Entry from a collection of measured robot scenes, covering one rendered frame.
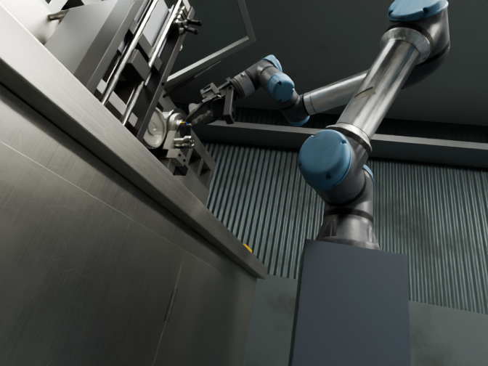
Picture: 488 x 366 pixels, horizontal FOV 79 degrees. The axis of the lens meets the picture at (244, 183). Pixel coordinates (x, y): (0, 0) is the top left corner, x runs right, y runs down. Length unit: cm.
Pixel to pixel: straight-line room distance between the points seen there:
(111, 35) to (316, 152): 46
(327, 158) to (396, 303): 30
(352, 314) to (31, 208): 53
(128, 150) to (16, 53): 15
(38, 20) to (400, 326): 120
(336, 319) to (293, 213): 203
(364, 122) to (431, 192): 230
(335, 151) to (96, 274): 47
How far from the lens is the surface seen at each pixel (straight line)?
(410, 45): 82
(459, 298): 276
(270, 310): 243
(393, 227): 272
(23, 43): 33
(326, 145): 64
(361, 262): 65
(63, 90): 34
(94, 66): 61
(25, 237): 35
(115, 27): 68
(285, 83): 92
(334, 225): 71
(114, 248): 43
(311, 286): 63
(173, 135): 95
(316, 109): 101
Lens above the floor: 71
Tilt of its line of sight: 25 degrees up
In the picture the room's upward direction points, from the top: 12 degrees clockwise
